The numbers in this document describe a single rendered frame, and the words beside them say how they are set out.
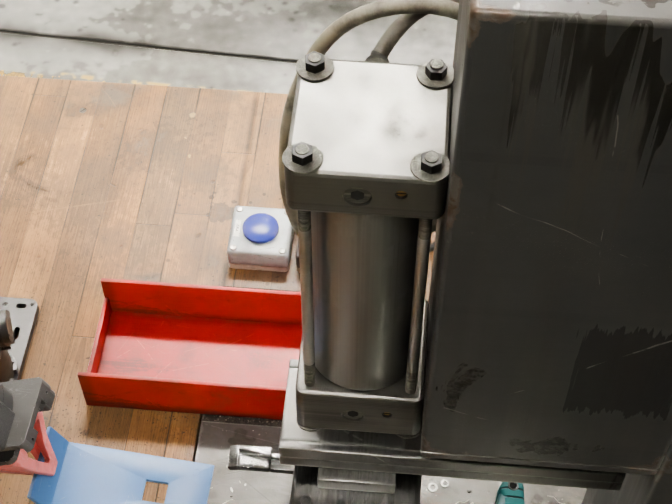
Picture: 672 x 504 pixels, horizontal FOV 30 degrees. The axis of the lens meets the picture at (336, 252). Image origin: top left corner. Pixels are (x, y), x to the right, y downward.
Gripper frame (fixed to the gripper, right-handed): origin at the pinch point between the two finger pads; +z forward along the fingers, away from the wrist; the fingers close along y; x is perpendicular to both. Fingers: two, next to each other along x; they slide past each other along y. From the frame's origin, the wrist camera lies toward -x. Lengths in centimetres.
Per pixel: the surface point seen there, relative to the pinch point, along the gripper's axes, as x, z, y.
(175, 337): 21.4, 12.8, 1.1
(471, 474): -3.9, 1.4, 39.9
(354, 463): -4.2, -2.6, 31.9
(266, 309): 24.5, 14.5, 10.7
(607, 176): -6, -32, 59
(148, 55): 151, 80, -75
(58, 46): 152, 71, -95
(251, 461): 4.0, 10.0, 15.0
